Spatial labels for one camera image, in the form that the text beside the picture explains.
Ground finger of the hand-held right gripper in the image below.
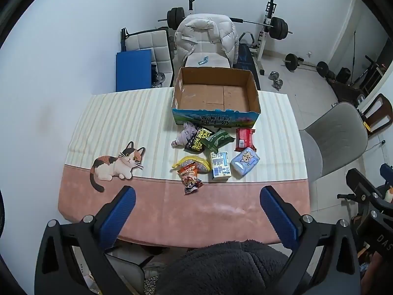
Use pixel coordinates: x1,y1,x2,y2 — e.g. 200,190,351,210
345,169,379,203
380,163,393,186

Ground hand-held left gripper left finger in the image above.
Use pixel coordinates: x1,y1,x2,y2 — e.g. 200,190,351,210
34,186,145,295

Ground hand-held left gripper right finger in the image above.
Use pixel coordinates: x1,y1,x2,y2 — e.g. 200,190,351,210
259,186,361,295

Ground blue cat-print tissue pack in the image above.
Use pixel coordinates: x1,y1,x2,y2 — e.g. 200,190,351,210
230,147,260,177

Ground white and blue carton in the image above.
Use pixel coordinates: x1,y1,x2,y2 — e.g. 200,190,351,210
210,150,232,181

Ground orange snack bag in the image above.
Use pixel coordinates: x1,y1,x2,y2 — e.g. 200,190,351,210
178,164,203,195

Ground red packet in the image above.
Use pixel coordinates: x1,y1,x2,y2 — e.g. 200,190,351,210
235,128,257,152

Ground yellow pouch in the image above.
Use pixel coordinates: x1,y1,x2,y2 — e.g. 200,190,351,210
172,156,212,173

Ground green packet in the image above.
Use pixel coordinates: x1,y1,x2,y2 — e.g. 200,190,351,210
201,128,235,153

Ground purple cloth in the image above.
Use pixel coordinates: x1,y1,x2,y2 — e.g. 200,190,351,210
171,122,197,148

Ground black wipes packet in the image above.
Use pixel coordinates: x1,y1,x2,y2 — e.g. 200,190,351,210
184,127,214,153

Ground cardboard box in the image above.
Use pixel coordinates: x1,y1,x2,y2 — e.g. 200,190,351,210
171,67,261,129

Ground grey shell chair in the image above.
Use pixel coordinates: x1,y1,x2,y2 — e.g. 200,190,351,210
299,102,369,188

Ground brown wooden chair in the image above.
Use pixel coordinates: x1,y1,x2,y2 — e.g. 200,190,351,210
358,94,393,136

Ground dark low platform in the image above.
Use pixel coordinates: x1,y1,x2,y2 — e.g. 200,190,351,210
327,78,366,102

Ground small barbell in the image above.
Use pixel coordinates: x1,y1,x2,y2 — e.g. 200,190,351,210
282,54,329,77

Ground chrome weight plates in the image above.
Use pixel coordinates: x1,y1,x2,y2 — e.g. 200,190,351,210
151,71,166,88

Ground blue mat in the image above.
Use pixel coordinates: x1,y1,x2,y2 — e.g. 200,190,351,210
116,49,153,92

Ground barbell with black plates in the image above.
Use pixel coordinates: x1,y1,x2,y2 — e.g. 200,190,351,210
158,7,292,41

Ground weight bench with rack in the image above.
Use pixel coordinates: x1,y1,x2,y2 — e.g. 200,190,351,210
187,0,277,91

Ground white quilted chair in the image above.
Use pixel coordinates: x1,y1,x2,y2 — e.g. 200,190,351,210
124,28,174,88

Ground white puffer jacket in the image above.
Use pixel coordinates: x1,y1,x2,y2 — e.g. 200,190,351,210
174,13,240,68

